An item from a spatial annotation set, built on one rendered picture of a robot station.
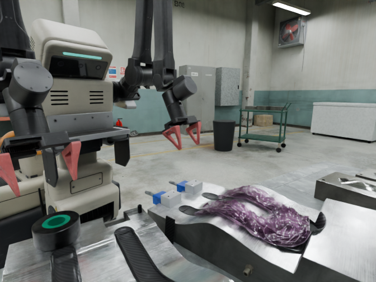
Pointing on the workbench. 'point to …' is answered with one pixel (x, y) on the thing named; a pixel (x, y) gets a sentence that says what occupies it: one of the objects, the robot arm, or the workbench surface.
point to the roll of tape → (56, 230)
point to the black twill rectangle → (169, 229)
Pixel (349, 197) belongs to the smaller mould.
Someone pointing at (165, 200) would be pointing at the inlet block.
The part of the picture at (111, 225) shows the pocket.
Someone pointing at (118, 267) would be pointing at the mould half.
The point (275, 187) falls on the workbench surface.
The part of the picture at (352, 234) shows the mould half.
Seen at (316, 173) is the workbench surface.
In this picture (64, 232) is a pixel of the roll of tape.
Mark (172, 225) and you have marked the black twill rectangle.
